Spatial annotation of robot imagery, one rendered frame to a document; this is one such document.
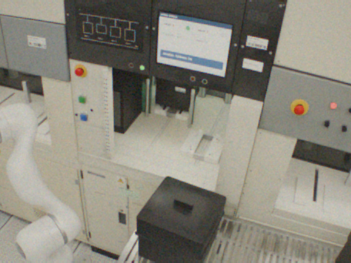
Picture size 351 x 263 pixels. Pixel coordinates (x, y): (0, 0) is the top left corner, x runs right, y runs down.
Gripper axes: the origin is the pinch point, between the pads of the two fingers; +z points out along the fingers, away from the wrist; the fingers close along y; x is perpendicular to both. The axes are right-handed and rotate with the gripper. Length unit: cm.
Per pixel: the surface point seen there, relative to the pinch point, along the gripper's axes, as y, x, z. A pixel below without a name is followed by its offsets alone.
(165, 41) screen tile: 68, -43, -55
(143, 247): 34, -69, 17
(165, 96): 108, -6, 0
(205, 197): 62, -77, 0
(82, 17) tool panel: 52, -9, -60
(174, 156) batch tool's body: 85, -38, 14
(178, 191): 56, -67, 0
